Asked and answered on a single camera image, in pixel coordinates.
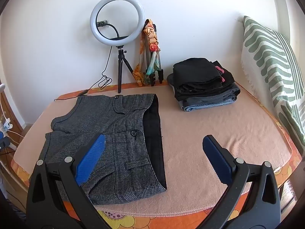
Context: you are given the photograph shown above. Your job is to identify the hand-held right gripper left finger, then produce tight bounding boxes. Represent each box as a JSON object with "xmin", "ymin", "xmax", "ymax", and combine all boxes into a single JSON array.
[{"xmin": 27, "ymin": 134, "xmax": 106, "ymax": 229}]

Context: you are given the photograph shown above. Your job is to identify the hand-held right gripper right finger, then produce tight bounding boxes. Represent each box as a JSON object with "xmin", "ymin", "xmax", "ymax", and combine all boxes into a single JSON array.
[{"xmin": 202, "ymin": 135, "xmax": 282, "ymax": 229}]

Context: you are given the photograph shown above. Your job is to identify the grey houndstooth pants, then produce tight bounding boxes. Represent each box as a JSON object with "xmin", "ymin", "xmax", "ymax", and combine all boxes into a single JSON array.
[{"xmin": 39, "ymin": 94, "xmax": 168, "ymax": 206}]

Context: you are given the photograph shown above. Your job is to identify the black folded pants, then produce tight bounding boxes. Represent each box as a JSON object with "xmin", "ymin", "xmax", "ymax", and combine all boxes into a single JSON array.
[{"xmin": 167, "ymin": 58, "xmax": 235, "ymax": 101}]

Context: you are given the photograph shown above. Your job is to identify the peach blanket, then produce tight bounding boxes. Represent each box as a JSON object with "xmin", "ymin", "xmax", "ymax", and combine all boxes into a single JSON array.
[{"xmin": 13, "ymin": 85, "xmax": 295, "ymax": 217}]

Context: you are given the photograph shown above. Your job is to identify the light blue folded jeans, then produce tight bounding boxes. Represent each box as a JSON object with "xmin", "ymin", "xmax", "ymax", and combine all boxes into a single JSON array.
[{"xmin": 182, "ymin": 98, "xmax": 239, "ymax": 112}]

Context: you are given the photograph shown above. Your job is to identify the stack of folded dark clothes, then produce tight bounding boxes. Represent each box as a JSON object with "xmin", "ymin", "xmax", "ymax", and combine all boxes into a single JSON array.
[{"xmin": 175, "ymin": 82, "xmax": 241, "ymax": 103}]

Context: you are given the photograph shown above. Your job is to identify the black mini tripod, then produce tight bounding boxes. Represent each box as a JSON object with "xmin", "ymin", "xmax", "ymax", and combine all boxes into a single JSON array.
[{"xmin": 116, "ymin": 45, "xmax": 134, "ymax": 94}]

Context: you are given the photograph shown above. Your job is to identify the pink cloth piece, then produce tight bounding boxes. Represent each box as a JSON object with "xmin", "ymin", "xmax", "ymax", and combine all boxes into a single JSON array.
[{"xmin": 214, "ymin": 65, "xmax": 226, "ymax": 83}]

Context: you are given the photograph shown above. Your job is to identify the green striped pillow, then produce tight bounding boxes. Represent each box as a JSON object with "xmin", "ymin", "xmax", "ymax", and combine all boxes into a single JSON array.
[{"xmin": 241, "ymin": 15, "xmax": 305, "ymax": 149}]

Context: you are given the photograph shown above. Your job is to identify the folded tripod with orange scarf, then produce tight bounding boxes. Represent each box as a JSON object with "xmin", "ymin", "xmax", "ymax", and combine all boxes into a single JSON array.
[{"xmin": 133, "ymin": 19, "xmax": 162, "ymax": 87}]

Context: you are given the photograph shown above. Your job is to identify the black power cable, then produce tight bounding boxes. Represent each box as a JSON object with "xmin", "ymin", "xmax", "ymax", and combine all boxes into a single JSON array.
[{"xmin": 54, "ymin": 46, "xmax": 113, "ymax": 101}]

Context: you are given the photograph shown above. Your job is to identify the white charger cable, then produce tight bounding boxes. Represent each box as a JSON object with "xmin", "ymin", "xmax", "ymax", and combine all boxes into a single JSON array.
[{"xmin": 0, "ymin": 83, "xmax": 24, "ymax": 148}]

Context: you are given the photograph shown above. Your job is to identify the white ring light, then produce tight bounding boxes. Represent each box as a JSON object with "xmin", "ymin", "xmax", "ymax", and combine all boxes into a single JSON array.
[{"xmin": 90, "ymin": 0, "xmax": 146, "ymax": 46}]

